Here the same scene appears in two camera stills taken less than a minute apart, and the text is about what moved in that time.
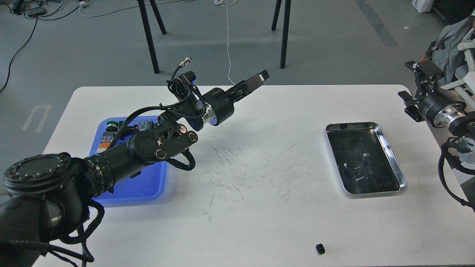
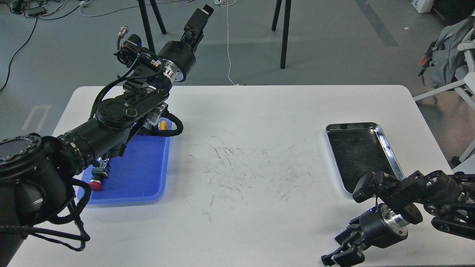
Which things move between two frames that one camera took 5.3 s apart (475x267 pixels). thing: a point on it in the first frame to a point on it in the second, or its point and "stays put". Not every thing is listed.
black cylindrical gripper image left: x=219 y=107 to x=177 y=58
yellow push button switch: x=146 y=125 to x=162 y=125
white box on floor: x=423 y=6 stays put
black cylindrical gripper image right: x=441 y=107 to x=379 y=227
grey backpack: x=444 y=50 stays put
